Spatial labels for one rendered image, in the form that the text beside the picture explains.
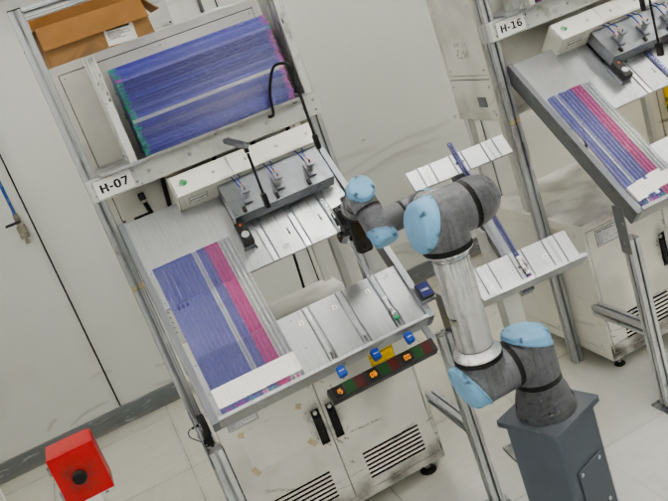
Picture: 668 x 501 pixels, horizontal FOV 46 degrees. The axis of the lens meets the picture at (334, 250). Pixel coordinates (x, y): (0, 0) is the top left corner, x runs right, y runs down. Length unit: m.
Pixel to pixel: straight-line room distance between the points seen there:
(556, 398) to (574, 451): 0.14
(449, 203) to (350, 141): 2.56
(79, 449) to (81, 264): 1.84
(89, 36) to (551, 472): 1.93
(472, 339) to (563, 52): 1.47
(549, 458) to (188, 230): 1.23
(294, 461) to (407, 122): 2.27
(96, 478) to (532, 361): 1.21
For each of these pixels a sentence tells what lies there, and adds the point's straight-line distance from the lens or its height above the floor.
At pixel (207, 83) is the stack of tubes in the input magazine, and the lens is 2.48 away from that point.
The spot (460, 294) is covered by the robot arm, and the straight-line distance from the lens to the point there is 1.79.
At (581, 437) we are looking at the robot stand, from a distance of 2.08.
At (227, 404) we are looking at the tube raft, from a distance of 2.21.
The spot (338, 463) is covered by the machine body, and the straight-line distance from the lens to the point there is 2.73.
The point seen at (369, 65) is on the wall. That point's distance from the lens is 4.28.
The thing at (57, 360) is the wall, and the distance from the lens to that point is 4.14.
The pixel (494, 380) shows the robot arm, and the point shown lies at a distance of 1.89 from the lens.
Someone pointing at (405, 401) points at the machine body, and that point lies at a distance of 2.74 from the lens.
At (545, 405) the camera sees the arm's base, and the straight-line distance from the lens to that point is 2.01.
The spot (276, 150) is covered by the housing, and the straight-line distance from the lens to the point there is 2.52.
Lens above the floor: 1.67
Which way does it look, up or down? 17 degrees down
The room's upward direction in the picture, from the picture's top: 20 degrees counter-clockwise
